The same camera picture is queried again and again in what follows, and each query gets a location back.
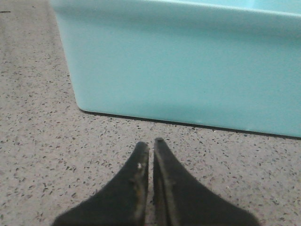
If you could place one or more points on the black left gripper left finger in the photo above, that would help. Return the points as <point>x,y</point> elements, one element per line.
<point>122,202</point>

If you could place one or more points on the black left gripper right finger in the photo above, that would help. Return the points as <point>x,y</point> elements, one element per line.
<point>180,200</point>

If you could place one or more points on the light blue storage box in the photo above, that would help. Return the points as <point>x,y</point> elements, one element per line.
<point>233,64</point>

